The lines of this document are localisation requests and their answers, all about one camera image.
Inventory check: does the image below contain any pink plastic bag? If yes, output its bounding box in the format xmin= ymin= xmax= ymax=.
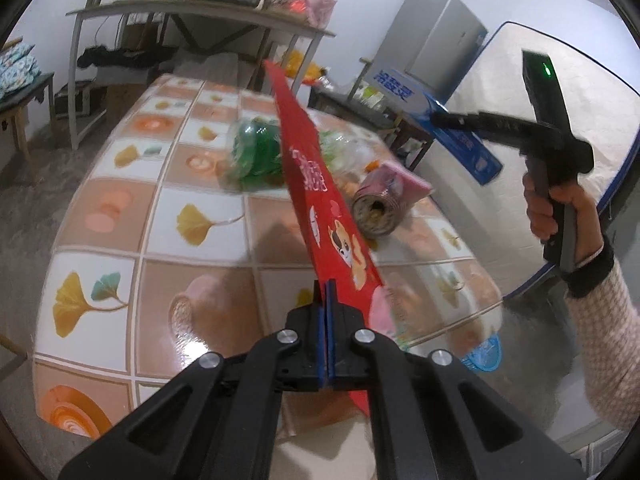
xmin=304 ymin=0 xmax=337 ymax=29

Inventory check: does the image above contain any person's right hand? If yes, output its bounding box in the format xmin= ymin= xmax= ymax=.
xmin=523 ymin=174 xmax=604 ymax=266

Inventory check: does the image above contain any red pink snack bag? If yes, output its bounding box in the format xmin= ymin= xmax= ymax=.
xmin=262 ymin=58 xmax=402 ymax=418

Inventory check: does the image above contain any wooden chair black seat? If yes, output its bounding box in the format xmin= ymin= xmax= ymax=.
xmin=308 ymin=58 xmax=411 ymax=144

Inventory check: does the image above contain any dark wooden stool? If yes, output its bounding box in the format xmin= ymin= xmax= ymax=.
xmin=390 ymin=114 xmax=435 ymax=171

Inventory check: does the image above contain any white mattress with blue edge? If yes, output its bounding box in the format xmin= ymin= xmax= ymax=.
xmin=426 ymin=22 xmax=639 ymax=296

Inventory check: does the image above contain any grey side table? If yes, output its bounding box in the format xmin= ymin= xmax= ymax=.
xmin=67 ymin=0 xmax=334 ymax=150

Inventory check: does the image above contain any blue plastic trash basket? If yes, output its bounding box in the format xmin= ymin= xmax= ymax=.
xmin=461 ymin=334 xmax=502 ymax=373

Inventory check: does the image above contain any checkered right sleeve forearm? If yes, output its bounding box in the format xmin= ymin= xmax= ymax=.
xmin=564 ymin=242 xmax=639 ymax=430

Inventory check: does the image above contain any pink sponge cloth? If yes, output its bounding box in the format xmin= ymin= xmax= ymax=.
xmin=350 ymin=160 xmax=433 ymax=238

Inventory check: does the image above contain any grey refrigerator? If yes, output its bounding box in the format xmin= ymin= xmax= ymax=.
xmin=374 ymin=0 xmax=487 ymax=102

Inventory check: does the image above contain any yellow plastic bag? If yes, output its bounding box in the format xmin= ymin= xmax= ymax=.
xmin=278 ymin=49 xmax=327 ymax=86

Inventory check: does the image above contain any green label plastic bottle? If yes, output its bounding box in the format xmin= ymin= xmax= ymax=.
xmin=220 ymin=116 xmax=388 ymax=196

